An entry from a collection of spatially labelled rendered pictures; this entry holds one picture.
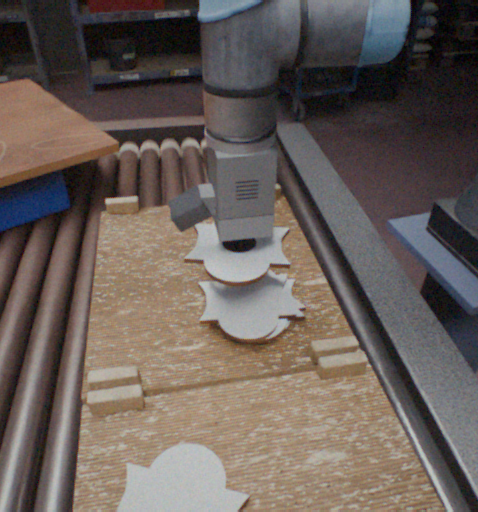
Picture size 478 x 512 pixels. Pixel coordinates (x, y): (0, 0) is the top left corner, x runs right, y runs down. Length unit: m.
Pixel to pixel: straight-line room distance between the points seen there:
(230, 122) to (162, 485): 0.36
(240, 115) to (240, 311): 0.27
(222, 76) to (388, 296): 0.43
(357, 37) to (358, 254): 0.43
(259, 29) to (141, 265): 0.42
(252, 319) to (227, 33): 0.34
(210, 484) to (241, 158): 0.32
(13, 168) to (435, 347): 0.71
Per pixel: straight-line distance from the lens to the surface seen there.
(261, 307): 0.61
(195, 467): 0.50
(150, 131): 1.19
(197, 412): 0.54
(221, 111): 0.46
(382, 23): 0.48
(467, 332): 1.02
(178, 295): 0.67
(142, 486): 0.50
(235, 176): 0.47
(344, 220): 0.88
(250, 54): 0.44
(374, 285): 0.74
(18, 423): 0.60
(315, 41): 0.45
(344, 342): 0.58
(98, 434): 0.55
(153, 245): 0.77
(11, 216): 0.91
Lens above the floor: 1.39
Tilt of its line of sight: 38 degrees down
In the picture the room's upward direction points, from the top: straight up
